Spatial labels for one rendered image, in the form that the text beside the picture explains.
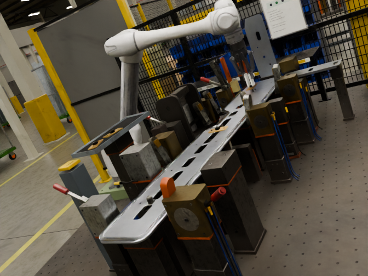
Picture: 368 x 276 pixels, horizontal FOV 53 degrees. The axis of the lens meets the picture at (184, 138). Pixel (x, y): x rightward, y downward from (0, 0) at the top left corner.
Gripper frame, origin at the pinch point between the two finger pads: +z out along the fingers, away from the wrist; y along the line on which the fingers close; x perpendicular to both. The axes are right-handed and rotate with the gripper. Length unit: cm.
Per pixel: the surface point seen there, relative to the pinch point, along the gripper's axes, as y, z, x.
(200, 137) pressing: -6, 6, -52
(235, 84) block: -11.4, 2.0, 6.1
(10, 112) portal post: -641, -1, 273
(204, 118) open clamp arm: -12.1, 4.3, -34.2
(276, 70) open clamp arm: 17.7, -2.6, -7.4
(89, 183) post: -30, 0, -94
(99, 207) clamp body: -12, 1, -109
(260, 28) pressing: 4.0, -19.5, 26.6
